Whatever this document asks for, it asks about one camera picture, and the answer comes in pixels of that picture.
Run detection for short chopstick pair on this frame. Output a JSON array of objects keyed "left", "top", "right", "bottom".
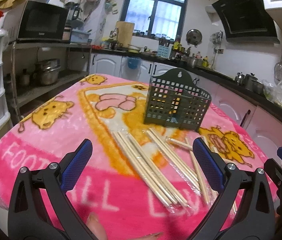
[{"left": 165, "top": 137, "right": 192, "bottom": 151}]

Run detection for wooden chopstick pair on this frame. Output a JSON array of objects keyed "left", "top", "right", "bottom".
[{"left": 112, "top": 132, "right": 179, "bottom": 207}]

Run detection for person's left hand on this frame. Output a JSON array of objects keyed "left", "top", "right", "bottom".
[{"left": 86, "top": 212, "right": 162, "bottom": 240}]

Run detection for plastic bag of vegetables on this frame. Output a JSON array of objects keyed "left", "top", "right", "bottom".
[{"left": 262, "top": 80, "right": 282, "bottom": 108}]

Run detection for steel pot beside kettle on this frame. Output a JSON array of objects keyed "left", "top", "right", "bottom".
[{"left": 243, "top": 73, "right": 264, "bottom": 95}]

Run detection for hanging steel strainer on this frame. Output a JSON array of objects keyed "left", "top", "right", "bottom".
[{"left": 274, "top": 46, "right": 282, "bottom": 84}]

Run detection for steel kettle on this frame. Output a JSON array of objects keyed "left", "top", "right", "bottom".
[{"left": 235, "top": 72, "right": 244, "bottom": 85}]

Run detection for pink cartoon blanket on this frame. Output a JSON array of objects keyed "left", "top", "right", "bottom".
[{"left": 0, "top": 73, "right": 280, "bottom": 240}]

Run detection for yellow oil bottle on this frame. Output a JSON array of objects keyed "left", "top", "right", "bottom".
[{"left": 202, "top": 56, "right": 209, "bottom": 68}]

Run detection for dark green utensil basket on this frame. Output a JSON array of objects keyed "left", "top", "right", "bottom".
[{"left": 144, "top": 68, "right": 211, "bottom": 132}]

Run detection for steel pot on counter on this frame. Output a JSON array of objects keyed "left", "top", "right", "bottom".
[{"left": 187, "top": 57, "right": 203, "bottom": 68}]

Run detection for stacked steel pots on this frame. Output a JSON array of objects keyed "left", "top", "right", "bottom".
[{"left": 32, "top": 59, "right": 61, "bottom": 86}]

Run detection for black range hood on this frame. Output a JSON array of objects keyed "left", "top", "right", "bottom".
[{"left": 212, "top": 0, "right": 280, "bottom": 44}]

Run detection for hanging pot lid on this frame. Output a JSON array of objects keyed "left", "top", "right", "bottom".
[{"left": 186, "top": 29, "right": 202, "bottom": 46}]

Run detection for light blue knife block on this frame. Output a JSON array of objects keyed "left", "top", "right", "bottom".
[{"left": 157, "top": 45, "right": 170, "bottom": 59}]

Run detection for blue hanging basket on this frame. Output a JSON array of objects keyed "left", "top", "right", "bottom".
[{"left": 127, "top": 57, "right": 141, "bottom": 69}]

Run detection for blue dish box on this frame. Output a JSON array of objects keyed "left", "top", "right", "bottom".
[{"left": 70, "top": 29, "right": 90, "bottom": 44}]

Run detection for black microwave oven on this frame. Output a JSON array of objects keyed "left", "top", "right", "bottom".
[{"left": 3, "top": 0, "right": 68, "bottom": 42}]

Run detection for dark framed window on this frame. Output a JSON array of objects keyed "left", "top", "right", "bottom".
[{"left": 120, "top": 0, "right": 187, "bottom": 39}]

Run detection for wooden cutting board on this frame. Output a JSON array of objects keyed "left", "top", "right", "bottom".
[{"left": 116, "top": 21, "right": 135, "bottom": 48}]

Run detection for black blender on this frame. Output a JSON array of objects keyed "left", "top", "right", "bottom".
[{"left": 65, "top": 2, "right": 81, "bottom": 21}]

